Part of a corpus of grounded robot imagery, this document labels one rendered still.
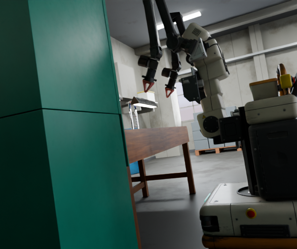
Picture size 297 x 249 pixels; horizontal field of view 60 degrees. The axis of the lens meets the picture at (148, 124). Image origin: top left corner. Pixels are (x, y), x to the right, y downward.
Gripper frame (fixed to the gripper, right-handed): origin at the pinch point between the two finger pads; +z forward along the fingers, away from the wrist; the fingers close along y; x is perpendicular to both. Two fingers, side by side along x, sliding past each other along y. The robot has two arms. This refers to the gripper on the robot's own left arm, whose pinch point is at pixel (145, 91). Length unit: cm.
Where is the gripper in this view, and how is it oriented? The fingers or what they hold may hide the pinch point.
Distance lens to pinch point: 167.0
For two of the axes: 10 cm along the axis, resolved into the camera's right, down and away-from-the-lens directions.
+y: -4.0, 0.3, -9.2
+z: -2.8, 9.5, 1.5
